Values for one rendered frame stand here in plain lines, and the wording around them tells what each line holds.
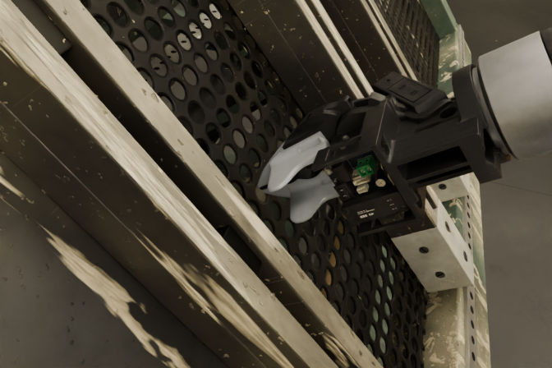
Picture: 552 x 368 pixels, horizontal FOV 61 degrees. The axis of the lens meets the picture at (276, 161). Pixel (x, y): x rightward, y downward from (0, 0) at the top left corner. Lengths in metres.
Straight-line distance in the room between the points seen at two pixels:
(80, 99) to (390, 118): 0.21
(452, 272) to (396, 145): 0.44
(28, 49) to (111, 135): 0.06
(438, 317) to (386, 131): 0.47
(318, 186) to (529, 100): 0.19
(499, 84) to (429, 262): 0.45
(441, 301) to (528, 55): 0.52
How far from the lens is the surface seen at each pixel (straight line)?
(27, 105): 0.28
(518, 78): 0.32
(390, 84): 0.43
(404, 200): 0.34
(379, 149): 0.32
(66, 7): 0.29
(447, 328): 0.75
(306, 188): 0.43
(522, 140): 0.33
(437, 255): 0.72
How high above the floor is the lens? 1.50
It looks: 40 degrees down
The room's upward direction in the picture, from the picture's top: 4 degrees clockwise
